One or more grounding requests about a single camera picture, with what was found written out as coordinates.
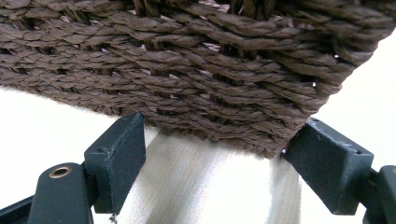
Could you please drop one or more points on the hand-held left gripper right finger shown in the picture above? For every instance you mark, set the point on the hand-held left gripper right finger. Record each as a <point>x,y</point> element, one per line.
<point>333,168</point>

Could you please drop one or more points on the brown woven basket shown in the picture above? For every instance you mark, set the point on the brown woven basket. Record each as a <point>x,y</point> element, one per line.
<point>199,68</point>

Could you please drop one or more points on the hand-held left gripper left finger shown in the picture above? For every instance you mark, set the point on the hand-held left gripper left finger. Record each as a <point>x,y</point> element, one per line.
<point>120,165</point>

